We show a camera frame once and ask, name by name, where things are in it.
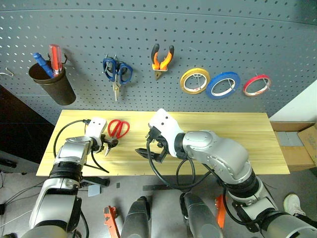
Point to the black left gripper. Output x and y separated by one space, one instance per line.
102 143

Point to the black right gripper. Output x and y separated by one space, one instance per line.
154 134

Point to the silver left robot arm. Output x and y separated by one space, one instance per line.
69 153

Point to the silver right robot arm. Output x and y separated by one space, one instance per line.
218 148

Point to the metal pegboard hook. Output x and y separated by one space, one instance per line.
267 84
198 81
114 57
232 85

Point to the yellow tape roll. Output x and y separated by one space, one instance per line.
195 70

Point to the blue tape roll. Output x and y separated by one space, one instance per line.
227 74

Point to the red tape roll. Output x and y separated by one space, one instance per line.
257 76

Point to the gray perforated pegboard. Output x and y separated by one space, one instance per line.
173 24

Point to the black table foot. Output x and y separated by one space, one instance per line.
95 181

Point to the gray floor pad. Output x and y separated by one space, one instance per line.
94 191

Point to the gray rounded robot leg cover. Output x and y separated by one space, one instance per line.
136 218
200 218

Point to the brown metal cup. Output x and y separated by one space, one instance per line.
59 91

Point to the orange black pliers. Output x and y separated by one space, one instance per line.
162 65

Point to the dark cabinet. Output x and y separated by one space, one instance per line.
19 129

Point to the metal cup holder hook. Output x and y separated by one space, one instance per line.
66 59

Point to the brown cardboard box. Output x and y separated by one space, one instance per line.
292 156

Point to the white sneaker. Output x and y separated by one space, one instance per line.
293 204

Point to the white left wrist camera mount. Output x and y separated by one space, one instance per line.
96 126

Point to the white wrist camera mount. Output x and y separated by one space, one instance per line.
96 126
166 124

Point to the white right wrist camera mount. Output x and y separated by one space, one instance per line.
166 124

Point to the orange black floor bracket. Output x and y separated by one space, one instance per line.
110 218
220 213

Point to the white pliers holder bracket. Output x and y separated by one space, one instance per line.
166 69

